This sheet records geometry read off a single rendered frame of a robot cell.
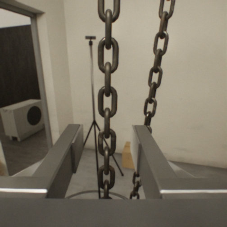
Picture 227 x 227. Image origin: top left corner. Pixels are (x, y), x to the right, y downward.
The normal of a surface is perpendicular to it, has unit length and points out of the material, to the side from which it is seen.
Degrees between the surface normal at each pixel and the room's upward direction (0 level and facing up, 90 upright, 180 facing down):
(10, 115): 90
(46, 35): 90
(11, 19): 90
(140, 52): 90
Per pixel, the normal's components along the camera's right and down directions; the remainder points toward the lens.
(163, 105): -0.29, 0.29
